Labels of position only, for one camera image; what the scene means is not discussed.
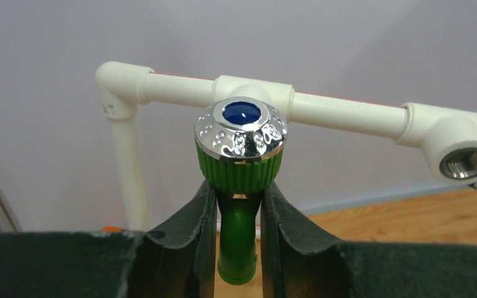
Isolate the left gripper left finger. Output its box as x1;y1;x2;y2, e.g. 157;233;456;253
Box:
0;183;216;297

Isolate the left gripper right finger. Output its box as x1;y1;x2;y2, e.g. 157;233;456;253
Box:
260;184;477;297

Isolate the green plastic faucet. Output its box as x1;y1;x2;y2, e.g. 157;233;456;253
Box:
193;96;288;285

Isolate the white PVC pipe frame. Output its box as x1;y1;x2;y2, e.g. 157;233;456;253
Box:
95;61;477;231

